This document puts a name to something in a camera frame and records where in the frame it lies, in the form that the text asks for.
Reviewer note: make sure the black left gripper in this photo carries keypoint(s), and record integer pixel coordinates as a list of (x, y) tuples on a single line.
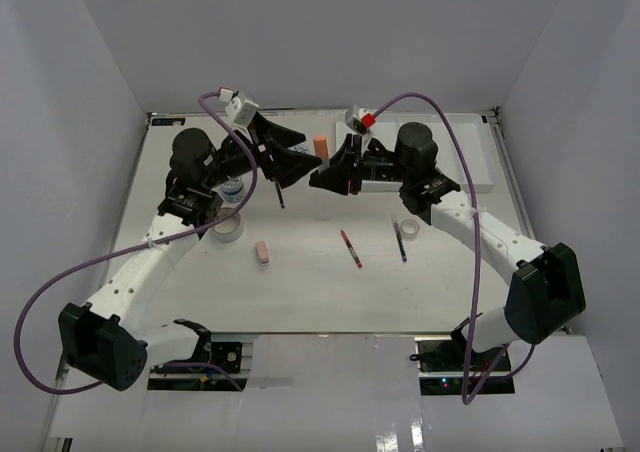
[(287, 165)]

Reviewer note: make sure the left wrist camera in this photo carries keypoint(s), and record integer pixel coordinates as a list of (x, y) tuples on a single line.
[(241, 109)]

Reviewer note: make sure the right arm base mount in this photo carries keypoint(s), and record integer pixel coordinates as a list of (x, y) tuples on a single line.
[(440, 366)]

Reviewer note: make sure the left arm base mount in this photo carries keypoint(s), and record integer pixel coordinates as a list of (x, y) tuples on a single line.
[(210, 357)]

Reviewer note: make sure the white divided organizer tray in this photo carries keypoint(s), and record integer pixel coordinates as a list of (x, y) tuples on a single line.
[(472, 134)]

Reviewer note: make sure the blue gel pen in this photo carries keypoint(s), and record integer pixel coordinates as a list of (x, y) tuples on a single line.
[(399, 238)]

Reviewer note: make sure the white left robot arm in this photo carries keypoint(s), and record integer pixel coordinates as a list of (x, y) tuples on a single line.
[(101, 338)]

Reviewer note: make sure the pink correction tape dispenser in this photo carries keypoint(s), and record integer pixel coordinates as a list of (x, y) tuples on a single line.
[(262, 252)]

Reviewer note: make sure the red gel pen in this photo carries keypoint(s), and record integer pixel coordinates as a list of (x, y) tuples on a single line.
[(351, 249)]

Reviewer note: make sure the large clear tape roll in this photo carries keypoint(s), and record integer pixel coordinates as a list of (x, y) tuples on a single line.
[(230, 229)]

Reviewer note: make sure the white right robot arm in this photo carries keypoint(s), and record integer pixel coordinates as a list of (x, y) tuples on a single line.
[(545, 289)]

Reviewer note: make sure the orange marker pen body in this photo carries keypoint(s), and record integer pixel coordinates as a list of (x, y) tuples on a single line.
[(321, 150)]

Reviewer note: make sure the blue jar with label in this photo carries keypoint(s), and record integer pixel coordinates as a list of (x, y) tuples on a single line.
[(300, 148)]

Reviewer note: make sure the black gel pen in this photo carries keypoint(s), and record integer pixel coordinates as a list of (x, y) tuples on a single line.
[(280, 195)]

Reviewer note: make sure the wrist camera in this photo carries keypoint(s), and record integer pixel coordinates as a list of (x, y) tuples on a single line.
[(241, 109), (359, 120)]

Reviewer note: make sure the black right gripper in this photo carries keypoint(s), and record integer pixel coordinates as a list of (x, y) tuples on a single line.
[(335, 178)]

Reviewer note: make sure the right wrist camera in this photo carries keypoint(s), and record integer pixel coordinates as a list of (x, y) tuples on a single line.
[(359, 120)]

